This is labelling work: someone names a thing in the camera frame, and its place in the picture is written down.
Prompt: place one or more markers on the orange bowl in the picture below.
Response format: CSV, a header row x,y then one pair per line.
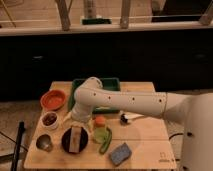
x,y
53,100

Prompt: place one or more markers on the dark purple bowl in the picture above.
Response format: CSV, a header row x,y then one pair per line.
x,y
65,141

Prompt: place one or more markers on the small metal cup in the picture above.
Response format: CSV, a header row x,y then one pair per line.
x,y
44,142

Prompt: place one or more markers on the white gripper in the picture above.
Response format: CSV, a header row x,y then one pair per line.
x,y
79,114

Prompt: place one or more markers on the green tray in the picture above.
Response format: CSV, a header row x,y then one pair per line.
x,y
112,84

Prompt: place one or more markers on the beige eraser block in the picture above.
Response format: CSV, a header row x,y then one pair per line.
x,y
75,139

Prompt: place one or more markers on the white handled dish brush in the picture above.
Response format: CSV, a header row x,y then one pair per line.
x,y
128,119

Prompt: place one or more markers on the orange carrot toy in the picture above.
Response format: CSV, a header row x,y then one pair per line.
x,y
100,121

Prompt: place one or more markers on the black pole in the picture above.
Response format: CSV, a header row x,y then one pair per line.
x,y
15,158

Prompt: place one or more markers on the light green cup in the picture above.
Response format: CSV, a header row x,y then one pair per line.
x,y
100,135

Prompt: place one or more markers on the wooden table board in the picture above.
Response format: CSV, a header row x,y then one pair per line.
x,y
147,138

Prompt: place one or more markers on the white cup with dark contents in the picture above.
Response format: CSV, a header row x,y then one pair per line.
x,y
50,120

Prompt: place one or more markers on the blue sponge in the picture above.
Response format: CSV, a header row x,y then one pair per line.
x,y
120,154

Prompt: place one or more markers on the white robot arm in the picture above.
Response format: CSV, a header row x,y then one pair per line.
x,y
194,112

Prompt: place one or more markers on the green pea pod toy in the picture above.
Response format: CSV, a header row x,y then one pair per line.
x,y
107,142

